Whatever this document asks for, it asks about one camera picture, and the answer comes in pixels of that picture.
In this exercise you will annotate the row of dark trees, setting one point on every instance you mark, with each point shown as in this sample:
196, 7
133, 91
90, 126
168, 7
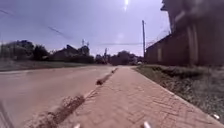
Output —
121, 58

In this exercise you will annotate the red brick path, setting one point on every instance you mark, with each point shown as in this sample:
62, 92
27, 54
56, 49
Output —
126, 100

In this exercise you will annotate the tall utility pole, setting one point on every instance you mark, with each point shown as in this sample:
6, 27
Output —
143, 36

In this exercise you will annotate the dark low building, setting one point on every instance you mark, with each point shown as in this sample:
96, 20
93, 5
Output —
70, 53

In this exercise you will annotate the robot's own part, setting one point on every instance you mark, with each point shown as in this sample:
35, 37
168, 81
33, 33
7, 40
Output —
77, 126
146, 125

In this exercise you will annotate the grey asphalt road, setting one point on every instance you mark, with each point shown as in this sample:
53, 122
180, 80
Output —
40, 86

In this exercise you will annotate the grass verge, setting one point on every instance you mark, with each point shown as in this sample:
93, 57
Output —
186, 80

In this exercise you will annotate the grass strip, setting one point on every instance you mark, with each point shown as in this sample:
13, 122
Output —
26, 64

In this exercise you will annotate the brown brick building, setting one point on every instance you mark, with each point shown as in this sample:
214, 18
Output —
200, 36

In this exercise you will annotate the group of trees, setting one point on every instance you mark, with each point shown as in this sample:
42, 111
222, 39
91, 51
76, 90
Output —
20, 50

